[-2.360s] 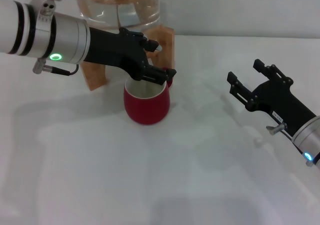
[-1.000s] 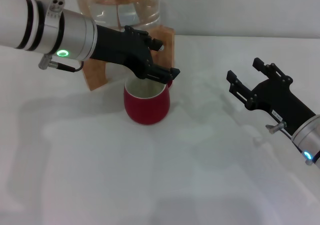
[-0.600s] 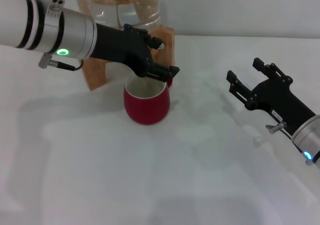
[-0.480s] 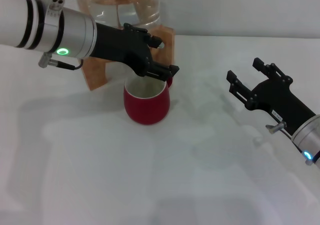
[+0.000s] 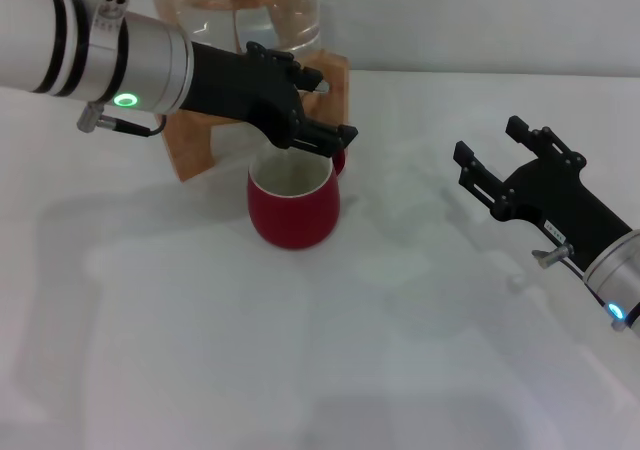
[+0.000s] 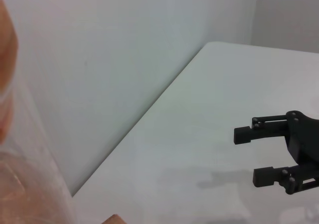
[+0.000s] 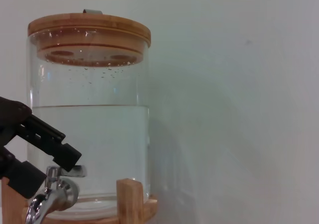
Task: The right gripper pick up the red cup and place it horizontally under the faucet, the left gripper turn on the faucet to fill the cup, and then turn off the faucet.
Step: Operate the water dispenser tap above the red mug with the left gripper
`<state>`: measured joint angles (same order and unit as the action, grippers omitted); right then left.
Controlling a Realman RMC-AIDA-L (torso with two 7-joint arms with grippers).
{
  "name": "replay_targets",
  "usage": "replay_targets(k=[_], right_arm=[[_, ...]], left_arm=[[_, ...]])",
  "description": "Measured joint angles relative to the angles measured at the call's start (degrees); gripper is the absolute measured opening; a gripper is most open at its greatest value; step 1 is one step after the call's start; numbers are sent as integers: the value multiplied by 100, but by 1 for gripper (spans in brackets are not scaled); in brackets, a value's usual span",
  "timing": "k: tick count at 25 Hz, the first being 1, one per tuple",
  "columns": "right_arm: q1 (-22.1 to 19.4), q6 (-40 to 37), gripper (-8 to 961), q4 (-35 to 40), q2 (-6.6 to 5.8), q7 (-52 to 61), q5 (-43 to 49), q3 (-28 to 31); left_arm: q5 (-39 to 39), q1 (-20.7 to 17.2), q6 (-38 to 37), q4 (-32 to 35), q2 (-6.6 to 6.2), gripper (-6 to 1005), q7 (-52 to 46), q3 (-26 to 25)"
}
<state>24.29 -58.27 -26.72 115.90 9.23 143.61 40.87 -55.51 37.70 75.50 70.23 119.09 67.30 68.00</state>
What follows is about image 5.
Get right arm cable connector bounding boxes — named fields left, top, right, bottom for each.
left=531, top=243, right=611, bottom=311

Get glass water dispenser jar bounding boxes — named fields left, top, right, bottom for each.
left=147, top=0, right=322, bottom=54

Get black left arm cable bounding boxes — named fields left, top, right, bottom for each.
left=76, top=102, right=167, bottom=139

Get red ceramic cup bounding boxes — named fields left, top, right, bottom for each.
left=246, top=145, right=347, bottom=250

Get wooden dispenser stand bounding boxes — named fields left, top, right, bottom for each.
left=159, top=51, right=350, bottom=183

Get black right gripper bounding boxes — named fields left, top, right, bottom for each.
left=452, top=114, right=634, bottom=271

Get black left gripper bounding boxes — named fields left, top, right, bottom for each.
left=177, top=40, right=360, bottom=159

